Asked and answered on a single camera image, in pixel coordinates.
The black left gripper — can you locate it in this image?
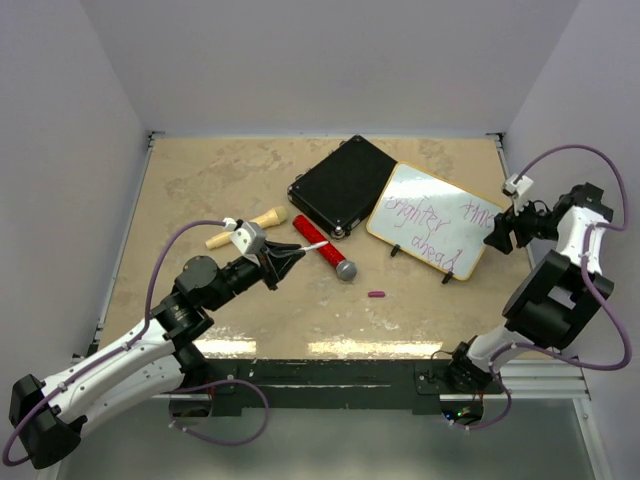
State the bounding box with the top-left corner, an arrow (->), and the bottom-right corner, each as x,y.
206,239 -> 304,311

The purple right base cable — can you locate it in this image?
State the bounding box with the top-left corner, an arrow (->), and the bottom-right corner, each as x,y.
447,384 -> 512,431

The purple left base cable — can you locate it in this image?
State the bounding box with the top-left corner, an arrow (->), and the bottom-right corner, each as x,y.
168,378 -> 271,445

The black ribbed carrying case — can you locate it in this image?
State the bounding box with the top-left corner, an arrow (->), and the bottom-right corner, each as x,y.
287,135 -> 397,240

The red glitter microphone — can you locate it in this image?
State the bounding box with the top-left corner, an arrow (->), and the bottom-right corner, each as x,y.
292,215 -> 357,281

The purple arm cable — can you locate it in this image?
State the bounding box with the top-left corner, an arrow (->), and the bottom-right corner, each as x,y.
2,218 -> 229,464
488,144 -> 632,374

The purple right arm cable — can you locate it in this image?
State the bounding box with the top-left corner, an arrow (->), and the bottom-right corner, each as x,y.
488,144 -> 632,374

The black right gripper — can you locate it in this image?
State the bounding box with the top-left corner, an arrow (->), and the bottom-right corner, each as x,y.
483,191 -> 559,255

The white marker pen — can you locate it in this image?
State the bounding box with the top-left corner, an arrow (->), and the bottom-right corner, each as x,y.
298,240 -> 329,252

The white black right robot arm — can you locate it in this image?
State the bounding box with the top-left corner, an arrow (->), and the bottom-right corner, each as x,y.
444,183 -> 613,393

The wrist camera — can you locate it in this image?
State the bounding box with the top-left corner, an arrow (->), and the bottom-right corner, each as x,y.
223,217 -> 266,256
502,174 -> 533,215

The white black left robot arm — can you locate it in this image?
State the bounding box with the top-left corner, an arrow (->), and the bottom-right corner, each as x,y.
2,240 -> 306,470

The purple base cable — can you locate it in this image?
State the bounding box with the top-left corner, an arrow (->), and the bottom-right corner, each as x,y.
168,378 -> 271,445
447,384 -> 512,431

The yellow framed whiteboard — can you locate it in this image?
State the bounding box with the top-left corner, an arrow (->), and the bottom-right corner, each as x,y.
366,163 -> 503,281

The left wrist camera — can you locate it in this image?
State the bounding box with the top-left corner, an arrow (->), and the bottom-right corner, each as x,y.
223,217 -> 266,256

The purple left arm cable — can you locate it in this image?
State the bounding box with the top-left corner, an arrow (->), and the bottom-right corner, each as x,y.
2,218 -> 229,464

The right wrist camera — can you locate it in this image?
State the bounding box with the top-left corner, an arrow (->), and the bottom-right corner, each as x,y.
502,174 -> 533,215

